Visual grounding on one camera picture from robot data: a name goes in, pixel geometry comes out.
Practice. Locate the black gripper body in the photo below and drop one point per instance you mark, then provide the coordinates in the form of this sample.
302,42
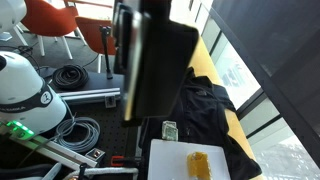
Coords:
163,66

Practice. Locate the black zip vest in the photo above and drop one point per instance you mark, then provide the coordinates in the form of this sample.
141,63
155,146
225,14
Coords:
203,116

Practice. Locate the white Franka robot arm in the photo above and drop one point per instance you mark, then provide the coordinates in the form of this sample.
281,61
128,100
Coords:
20,90

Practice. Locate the orange chair with white legs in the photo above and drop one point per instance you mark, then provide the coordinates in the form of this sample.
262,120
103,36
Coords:
93,36
50,16

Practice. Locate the white flat board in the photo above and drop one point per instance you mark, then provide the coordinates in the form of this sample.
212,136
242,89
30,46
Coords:
166,160

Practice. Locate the yellow sponge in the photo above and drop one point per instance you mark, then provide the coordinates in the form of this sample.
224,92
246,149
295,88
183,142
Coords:
199,165

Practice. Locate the white wrapped tube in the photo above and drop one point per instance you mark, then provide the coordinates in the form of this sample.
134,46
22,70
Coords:
110,171

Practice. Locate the dark roller blind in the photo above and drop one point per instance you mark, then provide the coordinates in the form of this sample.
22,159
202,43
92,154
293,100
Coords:
283,40

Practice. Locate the black tripod camera stand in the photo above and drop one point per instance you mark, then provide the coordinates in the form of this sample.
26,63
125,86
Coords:
106,50

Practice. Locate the small metal corner bracket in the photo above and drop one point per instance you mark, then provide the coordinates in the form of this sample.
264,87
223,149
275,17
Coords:
95,155
110,101

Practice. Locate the long aluminium rail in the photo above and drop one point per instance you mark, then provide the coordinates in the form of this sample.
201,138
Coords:
90,95

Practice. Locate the aluminium rail under robot base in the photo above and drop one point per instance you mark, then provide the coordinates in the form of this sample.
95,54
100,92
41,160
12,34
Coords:
50,150

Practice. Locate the white chair leg frame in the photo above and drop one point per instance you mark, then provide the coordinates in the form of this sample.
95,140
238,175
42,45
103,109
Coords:
20,36

